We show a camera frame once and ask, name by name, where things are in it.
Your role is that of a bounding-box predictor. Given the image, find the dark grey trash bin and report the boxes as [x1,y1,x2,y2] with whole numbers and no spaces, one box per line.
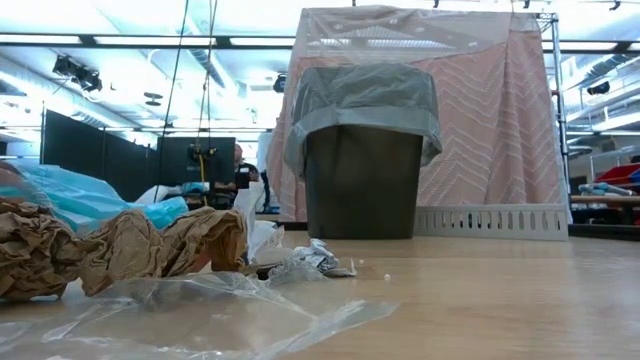
[304,124,425,240]

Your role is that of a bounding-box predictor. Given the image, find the white grey wrapper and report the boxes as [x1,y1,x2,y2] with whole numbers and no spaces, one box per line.
[292,237,358,279]

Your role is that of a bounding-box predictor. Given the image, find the white paper strip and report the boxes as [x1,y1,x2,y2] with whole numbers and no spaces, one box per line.
[232,180,267,262]

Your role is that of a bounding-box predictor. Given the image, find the grey trash bag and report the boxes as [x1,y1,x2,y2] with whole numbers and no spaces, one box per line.
[283,62,444,176]

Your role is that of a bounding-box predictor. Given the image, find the long brown paper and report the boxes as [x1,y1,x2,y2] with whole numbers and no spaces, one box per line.
[78,205,249,298]

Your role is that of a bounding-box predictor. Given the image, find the clear plastic film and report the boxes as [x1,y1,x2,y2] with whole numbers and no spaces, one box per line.
[0,272,400,360]

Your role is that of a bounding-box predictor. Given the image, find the blue plastic bag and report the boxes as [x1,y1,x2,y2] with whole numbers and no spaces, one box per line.
[0,158,190,236]

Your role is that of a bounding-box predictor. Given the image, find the large brown paper wad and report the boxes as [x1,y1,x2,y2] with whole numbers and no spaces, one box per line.
[0,197,85,302]

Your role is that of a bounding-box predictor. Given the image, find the person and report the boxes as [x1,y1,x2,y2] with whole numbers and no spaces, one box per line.
[232,143,262,201]

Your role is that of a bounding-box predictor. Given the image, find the black monitor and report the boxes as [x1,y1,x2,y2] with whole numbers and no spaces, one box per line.
[156,135,237,185]

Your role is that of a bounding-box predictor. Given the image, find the white background cloth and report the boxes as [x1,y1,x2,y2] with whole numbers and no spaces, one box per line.
[134,183,174,203]

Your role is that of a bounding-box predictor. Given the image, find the pink chevron blanket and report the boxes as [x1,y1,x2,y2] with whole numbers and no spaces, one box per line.
[266,29,566,224]

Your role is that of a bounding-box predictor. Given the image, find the black partition panel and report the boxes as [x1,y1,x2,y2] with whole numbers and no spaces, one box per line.
[41,108,157,203]

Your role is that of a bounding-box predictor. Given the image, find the metal rack pole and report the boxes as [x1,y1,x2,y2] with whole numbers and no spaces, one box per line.
[537,12,572,206]

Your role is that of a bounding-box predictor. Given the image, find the white blue cloth pile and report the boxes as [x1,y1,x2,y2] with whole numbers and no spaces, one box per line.
[578,180,637,197]

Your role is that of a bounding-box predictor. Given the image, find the background wooden table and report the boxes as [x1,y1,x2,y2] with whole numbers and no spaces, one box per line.
[569,193,640,206]

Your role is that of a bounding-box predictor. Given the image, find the red storage bin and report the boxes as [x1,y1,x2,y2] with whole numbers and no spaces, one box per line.
[593,162,640,187]

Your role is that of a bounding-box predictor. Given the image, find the yellow hanging cable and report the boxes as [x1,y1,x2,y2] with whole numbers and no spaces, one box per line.
[198,152,208,204]

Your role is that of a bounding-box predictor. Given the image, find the black camera on stand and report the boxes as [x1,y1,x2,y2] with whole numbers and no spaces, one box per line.
[187,143,219,164]

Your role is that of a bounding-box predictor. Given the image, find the thin hanging cable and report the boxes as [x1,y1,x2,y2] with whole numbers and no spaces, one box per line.
[195,0,220,151]

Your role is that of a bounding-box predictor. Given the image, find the black hanging cable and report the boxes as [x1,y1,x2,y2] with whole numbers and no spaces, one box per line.
[152,0,192,202]

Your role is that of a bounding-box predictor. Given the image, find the white slotted cable duct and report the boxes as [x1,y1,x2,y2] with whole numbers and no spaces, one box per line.
[414,203,570,242]

